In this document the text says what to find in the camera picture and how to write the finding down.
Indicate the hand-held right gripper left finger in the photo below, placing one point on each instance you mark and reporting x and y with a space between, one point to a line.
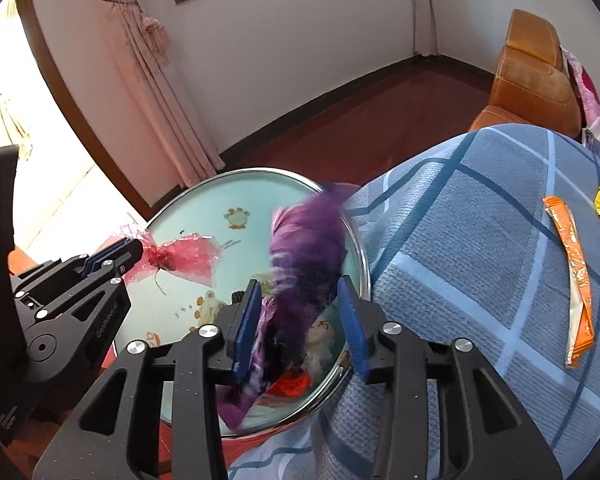
245 330

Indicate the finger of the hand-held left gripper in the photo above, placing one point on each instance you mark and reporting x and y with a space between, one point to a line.
125 266
110 252

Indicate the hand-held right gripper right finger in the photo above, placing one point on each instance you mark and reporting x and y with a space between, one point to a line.
352 325

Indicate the pink cellophane wrapper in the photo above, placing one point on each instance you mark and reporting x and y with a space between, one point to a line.
185 255

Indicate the round pale blue basin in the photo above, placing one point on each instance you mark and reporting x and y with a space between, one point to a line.
200 210

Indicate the purple plastic wrapper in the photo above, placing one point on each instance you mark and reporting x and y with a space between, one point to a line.
305 240

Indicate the blue plaid table cloth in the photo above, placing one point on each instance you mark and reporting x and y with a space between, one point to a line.
455 240

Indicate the pink curtain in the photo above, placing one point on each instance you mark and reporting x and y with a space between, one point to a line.
155 85

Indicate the orange strip packet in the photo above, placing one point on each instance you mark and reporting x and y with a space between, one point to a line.
570 245

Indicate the orange leather sofa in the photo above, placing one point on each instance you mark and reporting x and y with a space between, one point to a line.
530 85

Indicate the pale narrow curtain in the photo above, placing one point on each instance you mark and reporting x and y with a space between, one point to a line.
425 10

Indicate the pink white printed blanket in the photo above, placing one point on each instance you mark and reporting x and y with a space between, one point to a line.
592 95

